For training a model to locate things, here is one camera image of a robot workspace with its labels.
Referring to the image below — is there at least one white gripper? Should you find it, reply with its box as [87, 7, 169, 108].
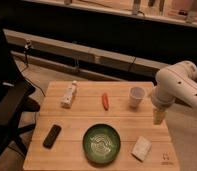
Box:
[151, 87, 175, 125]

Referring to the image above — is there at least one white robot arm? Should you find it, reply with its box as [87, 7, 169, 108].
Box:
[151, 61, 197, 125]

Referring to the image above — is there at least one green ceramic bowl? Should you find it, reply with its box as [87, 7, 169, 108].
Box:
[82, 124, 121, 165]

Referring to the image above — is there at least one white sponge block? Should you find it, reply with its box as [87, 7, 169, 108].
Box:
[131, 136, 152, 162]

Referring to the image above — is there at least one orange carrot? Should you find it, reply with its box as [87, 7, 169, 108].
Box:
[102, 93, 109, 111]

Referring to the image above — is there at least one white plastic bottle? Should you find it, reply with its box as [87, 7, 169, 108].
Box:
[61, 81, 77, 108]

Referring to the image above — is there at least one black remote control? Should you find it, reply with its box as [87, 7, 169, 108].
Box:
[43, 125, 61, 149]

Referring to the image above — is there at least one black office chair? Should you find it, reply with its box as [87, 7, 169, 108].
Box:
[0, 26, 40, 157]

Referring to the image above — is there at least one black cable on floor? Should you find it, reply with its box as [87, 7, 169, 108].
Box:
[12, 42, 46, 98]

